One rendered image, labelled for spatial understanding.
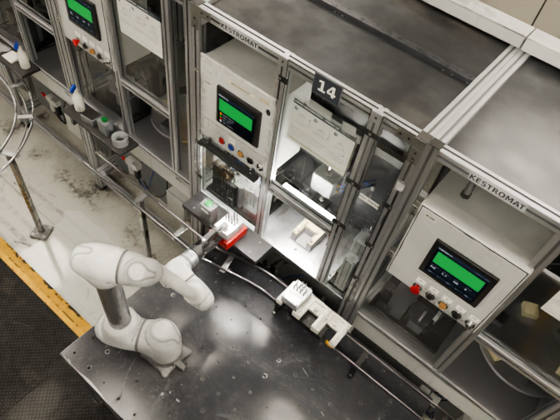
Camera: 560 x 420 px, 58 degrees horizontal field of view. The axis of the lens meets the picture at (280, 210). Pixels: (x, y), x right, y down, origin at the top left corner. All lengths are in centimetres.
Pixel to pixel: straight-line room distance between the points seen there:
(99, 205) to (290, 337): 198
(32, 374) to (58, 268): 74
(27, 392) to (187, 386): 117
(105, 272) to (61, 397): 155
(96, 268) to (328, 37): 125
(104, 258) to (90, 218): 207
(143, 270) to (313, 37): 109
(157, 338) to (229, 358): 42
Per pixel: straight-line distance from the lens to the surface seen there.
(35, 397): 342
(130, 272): 188
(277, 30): 210
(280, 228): 276
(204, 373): 261
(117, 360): 267
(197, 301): 242
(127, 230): 389
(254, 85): 212
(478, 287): 197
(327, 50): 204
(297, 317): 255
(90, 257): 196
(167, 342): 240
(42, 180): 433
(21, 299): 373
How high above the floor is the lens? 312
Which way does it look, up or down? 51 degrees down
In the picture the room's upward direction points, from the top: 11 degrees clockwise
